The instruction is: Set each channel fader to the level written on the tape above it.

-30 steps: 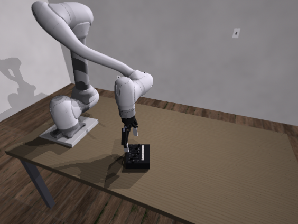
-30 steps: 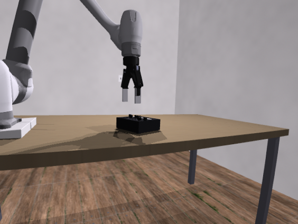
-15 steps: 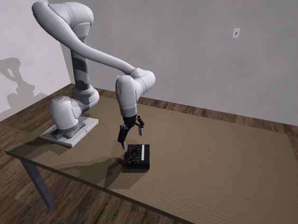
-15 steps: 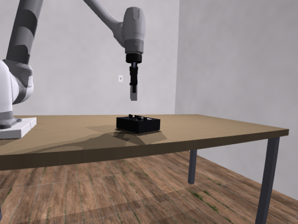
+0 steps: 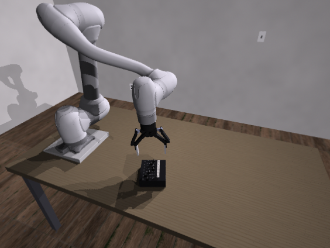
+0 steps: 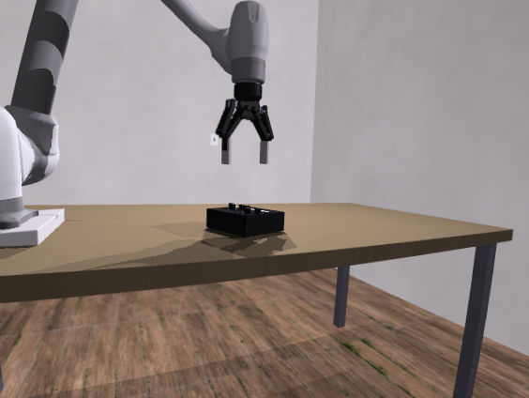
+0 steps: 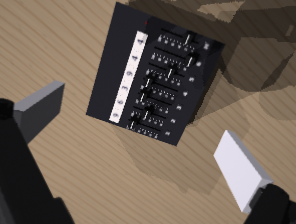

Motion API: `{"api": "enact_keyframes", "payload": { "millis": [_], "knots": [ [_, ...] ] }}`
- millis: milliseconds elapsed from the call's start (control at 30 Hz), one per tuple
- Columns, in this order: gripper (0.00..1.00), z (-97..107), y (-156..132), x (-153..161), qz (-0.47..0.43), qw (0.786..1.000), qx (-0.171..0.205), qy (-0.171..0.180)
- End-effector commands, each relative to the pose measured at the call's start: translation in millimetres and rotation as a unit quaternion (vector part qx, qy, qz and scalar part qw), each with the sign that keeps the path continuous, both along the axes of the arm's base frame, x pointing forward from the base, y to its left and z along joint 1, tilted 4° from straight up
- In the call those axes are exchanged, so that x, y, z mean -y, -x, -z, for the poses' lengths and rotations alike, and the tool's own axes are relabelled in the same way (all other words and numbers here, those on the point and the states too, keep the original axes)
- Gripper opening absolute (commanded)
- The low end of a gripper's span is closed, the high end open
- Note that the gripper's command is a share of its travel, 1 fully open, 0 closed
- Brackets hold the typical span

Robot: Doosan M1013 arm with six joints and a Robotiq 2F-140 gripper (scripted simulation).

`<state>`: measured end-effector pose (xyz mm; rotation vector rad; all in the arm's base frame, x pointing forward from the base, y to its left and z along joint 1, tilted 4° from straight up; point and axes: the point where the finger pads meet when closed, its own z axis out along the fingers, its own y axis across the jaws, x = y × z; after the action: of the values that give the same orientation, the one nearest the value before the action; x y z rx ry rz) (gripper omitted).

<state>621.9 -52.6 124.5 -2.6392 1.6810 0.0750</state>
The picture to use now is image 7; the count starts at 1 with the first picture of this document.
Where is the black lighting desk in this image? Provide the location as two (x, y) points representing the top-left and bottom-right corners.
(86, 1), (225, 147)

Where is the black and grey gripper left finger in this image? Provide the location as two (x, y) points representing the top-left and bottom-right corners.
(0, 80), (75, 224)

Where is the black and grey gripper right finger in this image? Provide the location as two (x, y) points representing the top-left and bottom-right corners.
(214, 130), (296, 224)

